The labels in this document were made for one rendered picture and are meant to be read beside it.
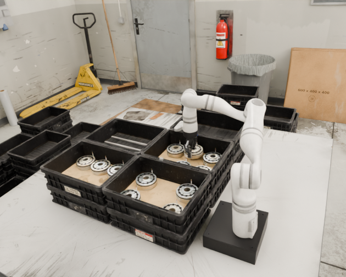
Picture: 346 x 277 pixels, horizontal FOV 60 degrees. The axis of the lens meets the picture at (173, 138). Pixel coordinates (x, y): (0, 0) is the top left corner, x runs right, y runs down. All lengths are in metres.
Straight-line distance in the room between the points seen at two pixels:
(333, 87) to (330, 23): 0.71
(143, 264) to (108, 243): 0.20
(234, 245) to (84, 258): 0.63
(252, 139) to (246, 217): 0.30
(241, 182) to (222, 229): 0.30
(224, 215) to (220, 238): 0.13
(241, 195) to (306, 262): 0.39
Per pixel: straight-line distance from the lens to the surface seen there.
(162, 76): 4.84
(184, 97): 1.40
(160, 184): 1.47
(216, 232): 1.31
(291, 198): 1.63
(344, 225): 2.62
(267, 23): 4.13
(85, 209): 1.55
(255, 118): 1.32
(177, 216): 1.16
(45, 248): 1.52
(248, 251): 1.27
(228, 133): 1.87
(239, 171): 1.08
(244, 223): 1.23
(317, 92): 4.02
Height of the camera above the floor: 1.74
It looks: 30 degrees down
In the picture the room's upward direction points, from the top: 5 degrees counter-clockwise
